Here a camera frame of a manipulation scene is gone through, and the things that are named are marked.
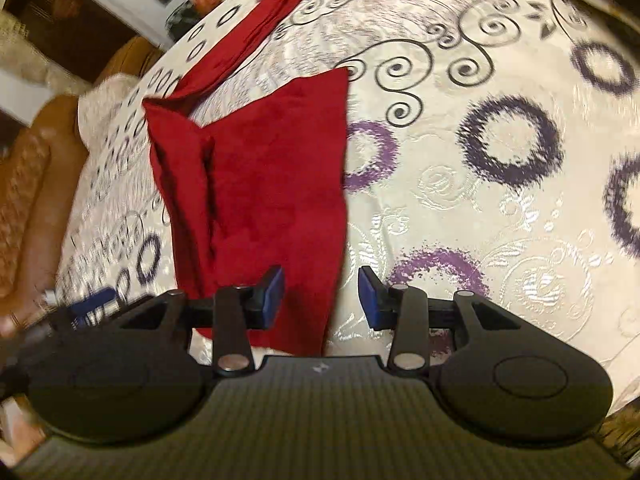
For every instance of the dark bag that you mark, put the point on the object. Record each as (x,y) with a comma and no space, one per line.
(187,20)

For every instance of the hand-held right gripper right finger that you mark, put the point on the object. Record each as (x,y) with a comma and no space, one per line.
(369,295)

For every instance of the large red garment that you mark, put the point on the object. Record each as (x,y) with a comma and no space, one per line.
(260,185)

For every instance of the cream lace sofa cover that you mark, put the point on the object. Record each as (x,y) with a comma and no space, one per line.
(30,55)

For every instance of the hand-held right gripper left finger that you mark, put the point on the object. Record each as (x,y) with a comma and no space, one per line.
(274,290)

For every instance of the brown leather sofa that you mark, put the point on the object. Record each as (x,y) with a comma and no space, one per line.
(40,170)

